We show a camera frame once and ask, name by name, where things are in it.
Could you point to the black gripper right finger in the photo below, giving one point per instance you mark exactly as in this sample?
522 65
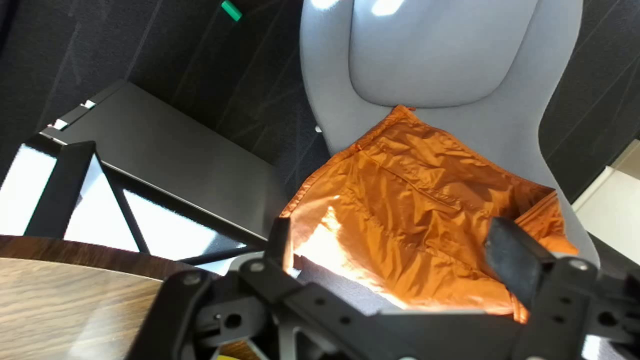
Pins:
516 259

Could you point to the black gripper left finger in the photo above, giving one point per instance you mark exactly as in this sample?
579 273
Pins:
276 248

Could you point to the orange jacket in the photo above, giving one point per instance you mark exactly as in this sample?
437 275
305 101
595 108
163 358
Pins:
407 212

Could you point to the dark grey ottoman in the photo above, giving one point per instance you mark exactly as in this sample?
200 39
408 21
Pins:
148 140

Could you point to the round dark wood table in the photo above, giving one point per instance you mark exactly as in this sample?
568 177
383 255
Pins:
71 300

